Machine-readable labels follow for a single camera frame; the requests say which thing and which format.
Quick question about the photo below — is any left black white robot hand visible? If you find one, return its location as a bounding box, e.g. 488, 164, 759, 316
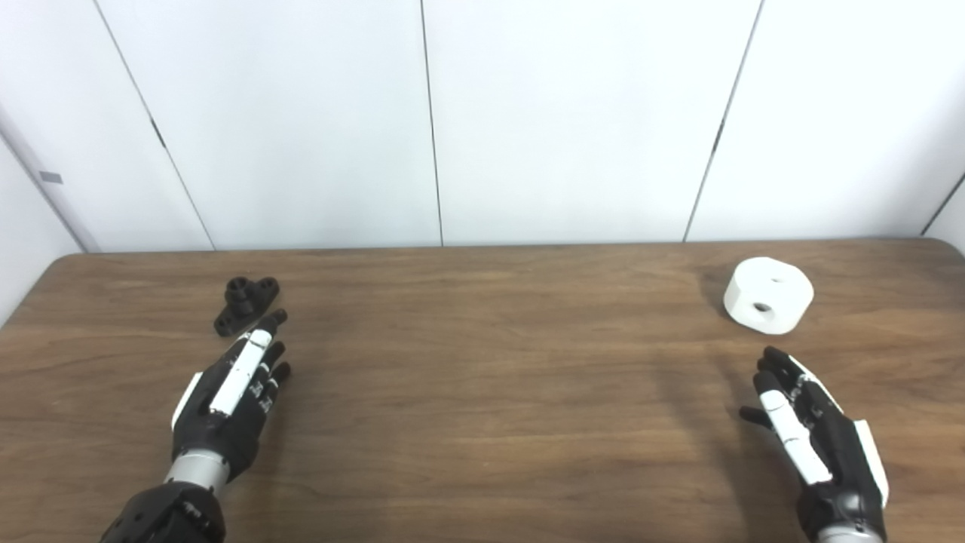
170, 308, 292, 483

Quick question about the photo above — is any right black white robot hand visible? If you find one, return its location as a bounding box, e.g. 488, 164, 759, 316
739, 346, 890, 540

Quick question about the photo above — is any black flanged holder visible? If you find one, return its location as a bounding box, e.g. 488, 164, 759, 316
213, 276, 281, 337

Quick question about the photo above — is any round white plastic piece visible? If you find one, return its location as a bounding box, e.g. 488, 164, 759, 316
722, 257, 815, 336

